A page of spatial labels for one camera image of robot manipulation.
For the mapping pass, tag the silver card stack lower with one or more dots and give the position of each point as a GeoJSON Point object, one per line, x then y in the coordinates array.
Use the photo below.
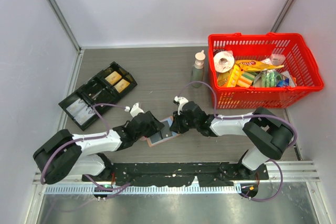
{"type": "Point", "coordinates": [84, 115]}

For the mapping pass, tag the black card organizer tray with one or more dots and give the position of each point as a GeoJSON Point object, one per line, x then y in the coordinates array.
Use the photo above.
{"type": "Point", "coordinates": [98, 91]}

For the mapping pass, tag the yellow green sponge pack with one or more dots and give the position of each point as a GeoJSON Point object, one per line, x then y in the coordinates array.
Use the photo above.
{"type": "Point", "coordinates": [239, 77]}

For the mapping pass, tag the black card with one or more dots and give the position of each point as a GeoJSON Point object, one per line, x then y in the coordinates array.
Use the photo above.
{"type": "Point", "coordinates": [166, 133]}

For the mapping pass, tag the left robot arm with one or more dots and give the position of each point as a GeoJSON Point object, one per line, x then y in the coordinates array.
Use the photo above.
{"type": "Point", "coordinates": [72, 154]}

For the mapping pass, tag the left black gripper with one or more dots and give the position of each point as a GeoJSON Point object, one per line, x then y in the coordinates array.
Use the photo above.
{"type": "Point", "coordinates": [155, 125]}

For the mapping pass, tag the gold card stack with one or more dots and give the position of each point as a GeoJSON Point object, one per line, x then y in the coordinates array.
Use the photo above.
{"type": "Point", "coordinates": [113, 78]}
{"type": "Point", "coordinates": [121, 85]}

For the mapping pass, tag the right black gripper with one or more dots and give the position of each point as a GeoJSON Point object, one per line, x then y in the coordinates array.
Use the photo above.
{"type": "Point", "coordinates": [176, 126]}

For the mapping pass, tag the gold card stack upper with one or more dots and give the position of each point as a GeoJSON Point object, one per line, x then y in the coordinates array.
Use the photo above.
{"type": "Point", "coordinates": [113, 78]}

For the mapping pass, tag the green packaged item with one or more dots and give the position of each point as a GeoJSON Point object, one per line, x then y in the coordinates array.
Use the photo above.
{"type": "Point", "coordinates": [268, 78]}

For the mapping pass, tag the gold card stack lower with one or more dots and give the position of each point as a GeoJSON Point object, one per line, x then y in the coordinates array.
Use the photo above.
{"type": "Point", "coordinates": [121, 85]}

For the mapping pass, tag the white small packet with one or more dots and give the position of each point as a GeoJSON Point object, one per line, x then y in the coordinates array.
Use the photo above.
{"type": "Point", "coordinates": [277, 59]}

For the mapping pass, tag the silver card stack upper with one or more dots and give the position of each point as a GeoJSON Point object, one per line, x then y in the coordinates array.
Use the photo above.
{"type": "Point", "coordinates": [76, 107]}

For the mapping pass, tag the red shopping basket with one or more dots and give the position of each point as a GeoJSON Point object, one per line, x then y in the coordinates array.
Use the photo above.
{"type": "Point", "coordinates": [278, 88]}

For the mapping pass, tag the yellow chips bag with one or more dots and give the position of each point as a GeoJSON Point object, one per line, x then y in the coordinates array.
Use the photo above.
{"type": "Point", "coordinates": [255, 66]}

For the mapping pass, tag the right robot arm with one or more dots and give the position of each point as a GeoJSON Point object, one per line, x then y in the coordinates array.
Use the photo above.
{"type": "Point", "coordinates": [270, 135]}

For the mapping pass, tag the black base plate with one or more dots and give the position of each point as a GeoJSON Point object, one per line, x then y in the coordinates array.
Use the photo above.
{"type": "Point", "coordinates": [208, 174]}

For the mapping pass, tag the toilet paper roll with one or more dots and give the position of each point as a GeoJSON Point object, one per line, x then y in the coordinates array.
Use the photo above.
{"type": "Point", "coordinates": [223, 61]}

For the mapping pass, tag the silver card stack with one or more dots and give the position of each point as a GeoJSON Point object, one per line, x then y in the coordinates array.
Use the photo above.
{"type": "Point", "coordinates": [84, 115]}
{"type": "Point", "coordinates": [76, 107]}

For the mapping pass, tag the pink card holder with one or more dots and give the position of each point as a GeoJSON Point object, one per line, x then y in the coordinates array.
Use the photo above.
{"type": "Point", "coordinates": [156, 138]}

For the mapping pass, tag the blue packaged item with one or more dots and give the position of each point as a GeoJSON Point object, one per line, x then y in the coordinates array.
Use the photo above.
{"type": "Point", "coordinates": [283, 81]}

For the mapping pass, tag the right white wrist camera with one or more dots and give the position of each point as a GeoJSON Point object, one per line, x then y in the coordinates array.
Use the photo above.
{"type": "Point", "coordinates": [180, 102]}

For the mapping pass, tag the green pump bottle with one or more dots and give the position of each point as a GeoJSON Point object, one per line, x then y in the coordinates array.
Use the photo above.
{"type": "Point", "coordinates": [198, 69]}

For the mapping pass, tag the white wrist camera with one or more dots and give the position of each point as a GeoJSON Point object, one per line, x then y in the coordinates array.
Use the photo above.
{"type": "Point", "coordinates": [180, 102]}
{"type": "Point", "coordinates": [134, 110]}

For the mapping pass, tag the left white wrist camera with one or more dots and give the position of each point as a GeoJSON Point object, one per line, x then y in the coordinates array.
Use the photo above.
{"type": "Point", "coordinates": [134, 110]}

